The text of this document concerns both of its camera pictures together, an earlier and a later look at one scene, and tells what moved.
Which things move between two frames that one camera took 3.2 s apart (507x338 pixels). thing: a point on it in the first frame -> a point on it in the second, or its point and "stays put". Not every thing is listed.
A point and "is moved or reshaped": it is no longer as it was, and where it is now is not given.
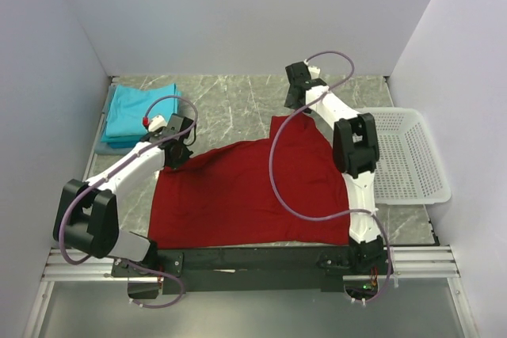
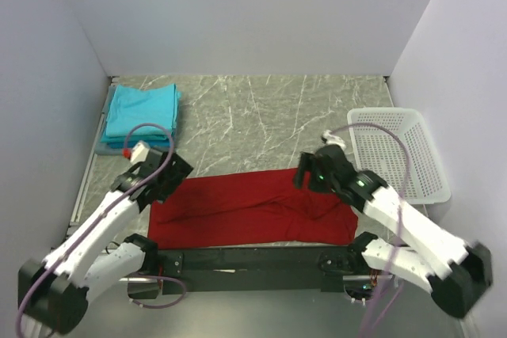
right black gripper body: (289, 101) -> (322, 183)
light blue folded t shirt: (131, 108) stays put
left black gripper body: (184, 154) -> (171, 180)
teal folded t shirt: (123, 142) stays put
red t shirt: (225, 195) is moved or reshaped
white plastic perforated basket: (409, 170) stays put
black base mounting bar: (264, 271) stays put
